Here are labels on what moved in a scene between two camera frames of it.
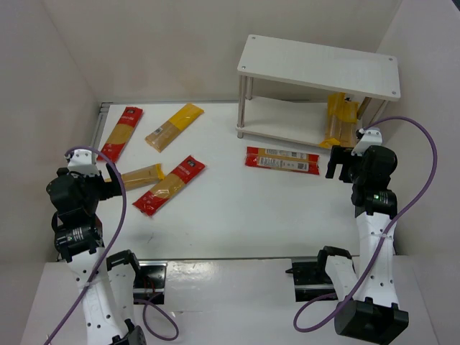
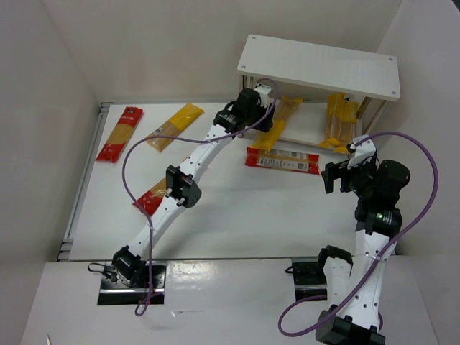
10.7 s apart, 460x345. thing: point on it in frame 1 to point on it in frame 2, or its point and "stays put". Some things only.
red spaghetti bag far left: [121, 134] stays put
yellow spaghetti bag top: [174, 126] stays put
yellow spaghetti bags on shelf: [341, 121] stays put
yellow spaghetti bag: [144, 176] to [284, 110]
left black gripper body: [108, 185] to [264, 121]
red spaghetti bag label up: [282, 160] stays put
